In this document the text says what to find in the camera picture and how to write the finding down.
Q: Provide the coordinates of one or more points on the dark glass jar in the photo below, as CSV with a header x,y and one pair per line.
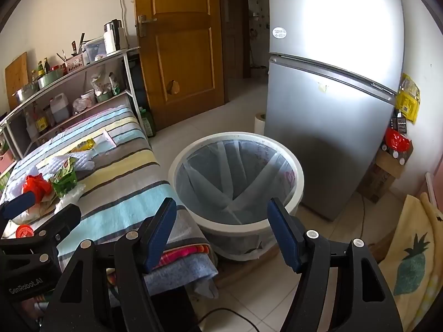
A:
x,y
50,116

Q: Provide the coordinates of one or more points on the pink woven basket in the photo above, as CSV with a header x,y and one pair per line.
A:
x,y
7,164

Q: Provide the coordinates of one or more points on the white electric kettle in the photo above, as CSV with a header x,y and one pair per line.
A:
x,y
110,41

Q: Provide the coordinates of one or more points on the red round cap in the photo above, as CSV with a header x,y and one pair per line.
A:
x,y
25,231

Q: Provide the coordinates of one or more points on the black packets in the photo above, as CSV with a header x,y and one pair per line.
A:
x,y
398,122

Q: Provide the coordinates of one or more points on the white quilted paper towel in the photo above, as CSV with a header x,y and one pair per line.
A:
x,y
84,164

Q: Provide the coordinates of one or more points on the yellow snack wrapper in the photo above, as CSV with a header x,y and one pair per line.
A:
x,y
83,145

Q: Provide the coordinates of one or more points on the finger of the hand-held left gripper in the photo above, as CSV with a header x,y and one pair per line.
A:
x,y
20,203
65,218

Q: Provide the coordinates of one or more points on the green glass bottle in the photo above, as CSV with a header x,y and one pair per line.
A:
x,y
41,69

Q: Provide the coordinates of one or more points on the wooden door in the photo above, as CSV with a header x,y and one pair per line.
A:
x,y
180,58

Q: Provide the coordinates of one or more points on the striped tablecloth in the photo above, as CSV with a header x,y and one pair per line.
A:
x,y
121,166

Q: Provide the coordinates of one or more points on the steel mixing bowl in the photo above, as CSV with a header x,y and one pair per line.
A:
x,y
26,93

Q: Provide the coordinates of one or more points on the white food bag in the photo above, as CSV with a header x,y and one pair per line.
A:
x,y
98,83

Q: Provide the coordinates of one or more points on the yellow cap oil bottle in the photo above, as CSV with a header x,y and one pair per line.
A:
x,y
34,76

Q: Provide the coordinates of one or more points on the clear plastic storage container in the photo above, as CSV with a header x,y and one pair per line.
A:
x,y
94,50

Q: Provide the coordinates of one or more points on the pineapple print blanket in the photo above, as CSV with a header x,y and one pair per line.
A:
x,y
412,266

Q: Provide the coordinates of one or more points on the crumpled clear plastic bag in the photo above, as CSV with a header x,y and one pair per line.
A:
x,y
80,105

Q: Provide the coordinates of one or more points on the clear plastic bottle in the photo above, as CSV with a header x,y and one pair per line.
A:
x,y
30,126

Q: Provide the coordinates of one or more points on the green bowl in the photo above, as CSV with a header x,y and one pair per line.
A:
x,y
103,97

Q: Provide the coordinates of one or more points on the flat cardboard sheet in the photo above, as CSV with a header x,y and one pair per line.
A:
x,y
242,269

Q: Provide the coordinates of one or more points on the grey blue cloth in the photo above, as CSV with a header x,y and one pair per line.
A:
x,y
187,280

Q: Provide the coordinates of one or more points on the green white packet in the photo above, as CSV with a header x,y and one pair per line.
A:
x,y
115,84

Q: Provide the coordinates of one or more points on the colourful woven cloth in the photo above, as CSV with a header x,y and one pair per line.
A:
x,y
187,254

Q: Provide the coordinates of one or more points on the pink cabinet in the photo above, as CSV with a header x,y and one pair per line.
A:
x,y
432,186

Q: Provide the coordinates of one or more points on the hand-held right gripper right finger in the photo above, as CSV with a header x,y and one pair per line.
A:
x,y
282,235

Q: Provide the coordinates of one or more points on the small kitchen knife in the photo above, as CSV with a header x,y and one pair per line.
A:
x,y
73,48

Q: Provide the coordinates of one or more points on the white paper roll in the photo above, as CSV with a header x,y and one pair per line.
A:
x,y
259,122

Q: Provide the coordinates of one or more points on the white jug dark liquid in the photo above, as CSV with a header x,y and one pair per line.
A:
x,y
60,109

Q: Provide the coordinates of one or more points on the green enamel basin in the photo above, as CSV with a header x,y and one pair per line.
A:
x,y
50,79

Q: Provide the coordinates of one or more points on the cardboard box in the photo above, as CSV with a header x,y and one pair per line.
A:
x,y
379,179

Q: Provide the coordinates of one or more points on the dark sauce bottle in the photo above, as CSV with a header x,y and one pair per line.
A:
x,y
46,66

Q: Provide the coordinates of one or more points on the large green plastic bottle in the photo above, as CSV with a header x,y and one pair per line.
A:
x,y
148,124

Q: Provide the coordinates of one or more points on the wooden cutting board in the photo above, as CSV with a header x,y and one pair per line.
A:
x,y
15,76

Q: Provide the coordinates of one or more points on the translucent bin liner bag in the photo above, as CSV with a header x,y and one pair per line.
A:
x,y
214,166

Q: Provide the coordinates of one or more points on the pink utensil holder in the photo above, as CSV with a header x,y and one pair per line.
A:
x,y
74,63

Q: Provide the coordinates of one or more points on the white plastic bag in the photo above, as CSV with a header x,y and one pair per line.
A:
x,y
69,195

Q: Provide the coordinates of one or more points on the silver refrigerator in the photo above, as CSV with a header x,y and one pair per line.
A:
x,y
328,110

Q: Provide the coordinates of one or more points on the red label sauce bottle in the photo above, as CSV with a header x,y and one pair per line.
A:
x,y
41,121

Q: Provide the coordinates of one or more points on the green snack packet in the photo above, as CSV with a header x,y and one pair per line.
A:
x,y
64,179

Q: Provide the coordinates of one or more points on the large kitchen knife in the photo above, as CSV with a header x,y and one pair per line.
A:
x,y
82,43

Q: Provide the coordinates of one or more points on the red crinkled packet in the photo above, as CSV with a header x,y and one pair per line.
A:
x,y
398,140

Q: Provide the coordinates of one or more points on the yellow hanging bags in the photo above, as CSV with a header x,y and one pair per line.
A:
x,y
408,98

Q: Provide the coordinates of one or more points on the red plastic bag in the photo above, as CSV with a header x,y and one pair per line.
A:
x,y
36,184

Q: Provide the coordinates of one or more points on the white plastic bin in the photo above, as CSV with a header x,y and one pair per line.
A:
x,y
238,229

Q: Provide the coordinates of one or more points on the white plastic tub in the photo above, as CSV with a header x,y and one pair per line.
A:
x,y
88,97

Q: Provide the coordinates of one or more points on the white metal shelf rack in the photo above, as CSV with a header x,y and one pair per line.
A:
x,y
128,76

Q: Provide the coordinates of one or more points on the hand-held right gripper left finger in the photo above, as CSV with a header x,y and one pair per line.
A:
x,y
160,238

